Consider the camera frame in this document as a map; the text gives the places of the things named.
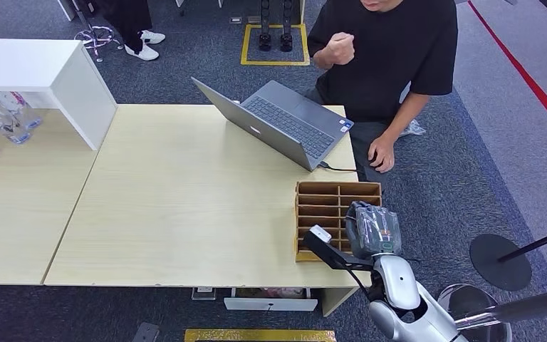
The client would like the black robot leg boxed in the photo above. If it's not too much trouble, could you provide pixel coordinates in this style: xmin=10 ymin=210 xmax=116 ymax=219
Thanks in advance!
xmin=259 ymin=0 xmax=273 ymax=53
xmin=279 ymin=0 xmax=294 ymax=53

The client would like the black round stand base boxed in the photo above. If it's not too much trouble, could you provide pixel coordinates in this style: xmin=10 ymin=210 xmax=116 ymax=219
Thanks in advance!
xmin=469 ymin=233 xmax=533 ymax=293

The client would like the dark grey stand pole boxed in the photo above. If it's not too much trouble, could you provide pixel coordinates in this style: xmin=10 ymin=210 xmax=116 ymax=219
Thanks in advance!
xmin=453 ymin=286 xmax=547 ymax=331

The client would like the socket box under desk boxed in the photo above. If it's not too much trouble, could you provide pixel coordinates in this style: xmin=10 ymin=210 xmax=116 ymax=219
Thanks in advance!
xmin=191 ymin=286 xmax=217 ymax=301

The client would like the person's left hand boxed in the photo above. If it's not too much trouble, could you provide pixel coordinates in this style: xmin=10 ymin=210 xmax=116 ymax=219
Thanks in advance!
xmin=367 ymin=135 xmax=397 ymax=174

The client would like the standing person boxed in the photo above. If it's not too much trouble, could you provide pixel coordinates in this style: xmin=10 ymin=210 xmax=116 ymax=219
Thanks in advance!
xmin=100 ymin=0 xmax=167 ymax=62

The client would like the white shelf unit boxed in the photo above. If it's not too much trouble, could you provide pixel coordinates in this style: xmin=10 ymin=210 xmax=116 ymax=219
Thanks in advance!
xmin=0 ymin=38 xmax=118 ymax=152

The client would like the wooden slotted card organizer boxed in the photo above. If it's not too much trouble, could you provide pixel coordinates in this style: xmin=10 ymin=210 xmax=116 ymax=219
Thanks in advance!
xmin=294 ymin=181 xmax=383 ymax=264

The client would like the black stand pole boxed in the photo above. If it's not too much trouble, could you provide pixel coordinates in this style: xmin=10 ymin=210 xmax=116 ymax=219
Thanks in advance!
xmin=496 ymin=223 xmax=547 ymax=264

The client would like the seated person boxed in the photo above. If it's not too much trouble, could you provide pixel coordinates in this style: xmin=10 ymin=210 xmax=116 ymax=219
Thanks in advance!
xmin=303 ymin=0 xmax=459 ymax=191

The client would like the chair wheel base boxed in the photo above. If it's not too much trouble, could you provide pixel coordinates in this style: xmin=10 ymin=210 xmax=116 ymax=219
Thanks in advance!
xmin=73 ymin=25 xmax=125 ymax=63

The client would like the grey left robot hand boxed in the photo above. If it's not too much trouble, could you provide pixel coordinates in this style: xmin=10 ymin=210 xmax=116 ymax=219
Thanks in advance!
xmin=131 ymin=321 xmax=161 ymax=342

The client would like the black laptop cable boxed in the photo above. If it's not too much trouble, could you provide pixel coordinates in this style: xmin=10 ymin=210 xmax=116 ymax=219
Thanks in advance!
xmin=318 ymin=161 xmax=360 ymax=174

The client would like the clear plastic bag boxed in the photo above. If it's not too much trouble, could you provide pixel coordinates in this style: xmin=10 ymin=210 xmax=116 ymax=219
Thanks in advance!
xmin=400 ymin=118 xmax=427 ymax=138

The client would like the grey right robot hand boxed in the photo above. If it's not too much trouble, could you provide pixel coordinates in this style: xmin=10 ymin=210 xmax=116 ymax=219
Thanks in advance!
xmin=345 ymin=201 xmax=403 ymax=261

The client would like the person's right hand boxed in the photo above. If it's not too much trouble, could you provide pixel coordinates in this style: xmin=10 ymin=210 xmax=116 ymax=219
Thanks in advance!
xmin=325 ymin=31 xmax=356 ymax=66

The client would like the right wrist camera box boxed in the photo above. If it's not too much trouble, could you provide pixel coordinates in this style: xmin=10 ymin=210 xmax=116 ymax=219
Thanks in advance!
xmin=301 ymin=224 xmax=375 ymax=273

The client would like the yellow floor tape strip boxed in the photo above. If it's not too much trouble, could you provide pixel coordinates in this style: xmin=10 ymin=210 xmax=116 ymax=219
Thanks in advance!
xmin=184 ymin=328 xmax=338 ymax=342

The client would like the chrome round stand base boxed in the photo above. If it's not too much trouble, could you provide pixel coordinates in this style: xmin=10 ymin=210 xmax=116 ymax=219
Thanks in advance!
xmin=437 ymin=284 xmax=514 ymax=342

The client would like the white desk drawer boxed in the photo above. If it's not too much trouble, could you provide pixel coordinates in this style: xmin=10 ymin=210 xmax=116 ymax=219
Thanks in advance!
xmin=223 ymin=287 xmax=319 ymax=313

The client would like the grey laptop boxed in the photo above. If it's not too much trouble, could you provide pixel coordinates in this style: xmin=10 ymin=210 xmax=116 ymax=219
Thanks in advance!
xmin=190 ymin=76 xmax=355 ymax=172

